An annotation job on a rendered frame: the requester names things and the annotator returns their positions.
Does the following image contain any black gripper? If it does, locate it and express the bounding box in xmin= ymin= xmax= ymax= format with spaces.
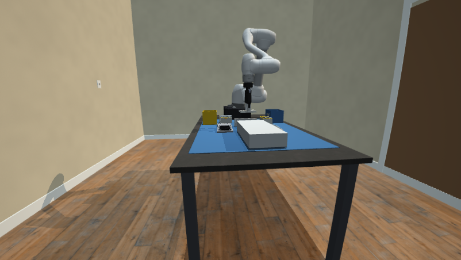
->
xmin=243 ymin=83 xmax=253 ymax=112

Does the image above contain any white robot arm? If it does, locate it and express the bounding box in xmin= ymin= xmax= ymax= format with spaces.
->
xmin=228 ymin=28 xmax=281 ymax=109

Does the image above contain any blue flat mat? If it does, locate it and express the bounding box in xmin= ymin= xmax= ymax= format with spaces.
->
xmin=189 ymin=119 xmax=339 ymax=154

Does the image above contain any dark blue open bin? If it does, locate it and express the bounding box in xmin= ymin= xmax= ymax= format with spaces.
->
xmin=266 ymin=109 xmax=284 ymax=123

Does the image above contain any yellow open-top bin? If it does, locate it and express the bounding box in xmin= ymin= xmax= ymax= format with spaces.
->
xmin=202 ymin=110 xmax=217 ymax=125

